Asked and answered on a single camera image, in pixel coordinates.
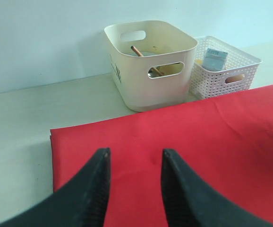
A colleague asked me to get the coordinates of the brown wooden spoon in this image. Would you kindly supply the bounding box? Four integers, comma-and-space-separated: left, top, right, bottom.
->
157, 62, 184, 76

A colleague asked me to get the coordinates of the cream plastic bin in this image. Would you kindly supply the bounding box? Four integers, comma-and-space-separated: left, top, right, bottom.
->
104, 20, 198, 112

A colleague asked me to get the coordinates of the stainless steel cup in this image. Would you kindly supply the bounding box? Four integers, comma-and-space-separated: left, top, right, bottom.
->
148, 67, 161, 78

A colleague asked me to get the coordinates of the wooden chopstick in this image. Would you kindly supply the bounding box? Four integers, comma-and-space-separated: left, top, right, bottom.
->
130, 45, 163, 77

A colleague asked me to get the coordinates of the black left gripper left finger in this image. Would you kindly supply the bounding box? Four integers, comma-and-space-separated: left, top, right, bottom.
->
0, 148, 111, 227

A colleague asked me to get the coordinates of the blue white milk carton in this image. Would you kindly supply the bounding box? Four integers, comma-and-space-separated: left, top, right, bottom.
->
202, 48, 228, 71

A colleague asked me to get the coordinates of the red scalloped table cloth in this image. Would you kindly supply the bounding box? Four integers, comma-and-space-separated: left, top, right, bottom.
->
51, 85, 273, 227

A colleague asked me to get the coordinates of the white ceramic bowl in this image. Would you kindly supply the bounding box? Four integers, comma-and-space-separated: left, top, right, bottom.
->
128, 51, 157, 57

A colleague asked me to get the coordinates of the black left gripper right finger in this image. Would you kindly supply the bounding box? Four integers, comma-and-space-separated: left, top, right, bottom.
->
161, 148, 273, 227

